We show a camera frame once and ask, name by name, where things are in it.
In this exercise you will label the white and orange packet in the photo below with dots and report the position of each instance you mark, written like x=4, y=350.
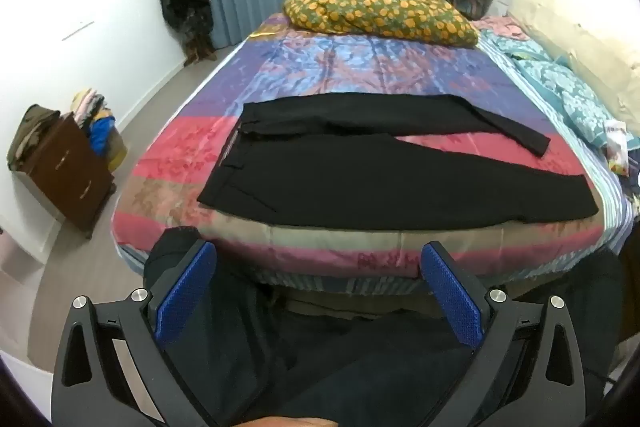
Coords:
x=616, y=147

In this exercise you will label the olive pillow with orange flowers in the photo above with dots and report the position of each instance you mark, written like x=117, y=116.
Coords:
x=380, y=9

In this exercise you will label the pink crumpled cloth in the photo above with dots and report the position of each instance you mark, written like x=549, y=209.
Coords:
x=502, y=27

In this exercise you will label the bed with floral satin bedspread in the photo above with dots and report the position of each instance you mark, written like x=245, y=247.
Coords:
x=350, y=67

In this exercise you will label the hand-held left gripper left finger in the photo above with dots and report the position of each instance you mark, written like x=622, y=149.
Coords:
x=182, y=302

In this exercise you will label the person's dark clothing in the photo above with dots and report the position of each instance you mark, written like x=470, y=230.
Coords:
x=320, y=357

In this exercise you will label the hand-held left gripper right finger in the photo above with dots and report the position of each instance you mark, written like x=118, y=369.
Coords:
x=452, y=297

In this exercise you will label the cream bolster pillow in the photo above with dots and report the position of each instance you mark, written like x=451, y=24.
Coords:
x=575, y=42

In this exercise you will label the teal floral blanket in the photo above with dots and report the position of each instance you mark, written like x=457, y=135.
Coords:
x=565, y=92

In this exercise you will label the folded patterned cloth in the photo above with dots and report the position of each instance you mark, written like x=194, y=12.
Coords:
x=475, y=7

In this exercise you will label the pile of colourful clothes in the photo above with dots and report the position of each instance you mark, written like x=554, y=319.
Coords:
x=97, y=127

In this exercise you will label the brown wooden cabinet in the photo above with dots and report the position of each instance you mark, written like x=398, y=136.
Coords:
x=67, y=169

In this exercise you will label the striped bed sheet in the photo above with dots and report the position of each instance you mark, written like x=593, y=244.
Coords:
x=607, y=187

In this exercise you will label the black pants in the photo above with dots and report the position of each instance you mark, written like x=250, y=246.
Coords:
x=350, y=177

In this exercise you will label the olive garment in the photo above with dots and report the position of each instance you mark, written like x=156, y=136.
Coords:
x=30, y=132

